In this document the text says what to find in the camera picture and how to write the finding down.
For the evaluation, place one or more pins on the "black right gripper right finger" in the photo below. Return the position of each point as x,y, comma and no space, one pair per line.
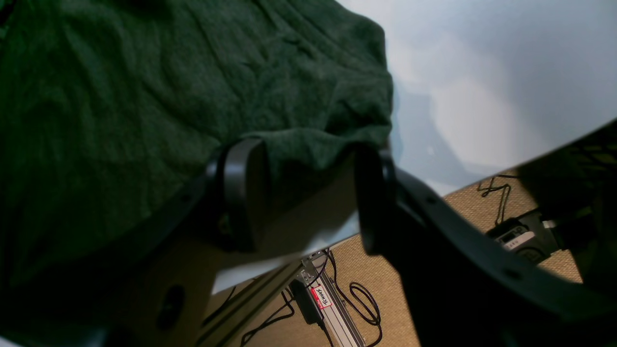
460,286

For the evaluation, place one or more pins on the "dark green t-shirt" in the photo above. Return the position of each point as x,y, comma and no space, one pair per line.
109,107

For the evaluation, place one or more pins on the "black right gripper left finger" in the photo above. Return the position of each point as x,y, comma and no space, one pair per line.
150,287

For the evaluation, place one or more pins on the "aluminium frame rail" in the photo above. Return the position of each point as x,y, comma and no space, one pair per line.
300,289

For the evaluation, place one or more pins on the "black labelled cable connector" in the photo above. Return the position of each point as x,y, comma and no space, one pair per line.
526,236

